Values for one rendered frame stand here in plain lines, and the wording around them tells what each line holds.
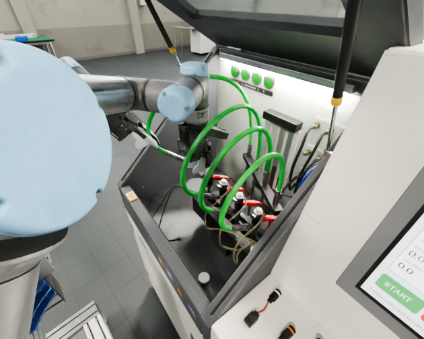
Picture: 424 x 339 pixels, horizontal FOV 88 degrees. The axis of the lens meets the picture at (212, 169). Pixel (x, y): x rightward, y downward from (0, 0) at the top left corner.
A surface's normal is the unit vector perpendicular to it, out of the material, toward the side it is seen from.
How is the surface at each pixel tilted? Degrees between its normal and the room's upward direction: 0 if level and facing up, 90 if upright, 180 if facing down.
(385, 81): 76
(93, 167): 83
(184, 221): 0
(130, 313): 0
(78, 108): 85
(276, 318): 0
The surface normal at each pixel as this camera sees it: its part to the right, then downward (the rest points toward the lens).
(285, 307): 0.01, -0.79
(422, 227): -0.77, 0.16
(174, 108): -0.25, 0.58
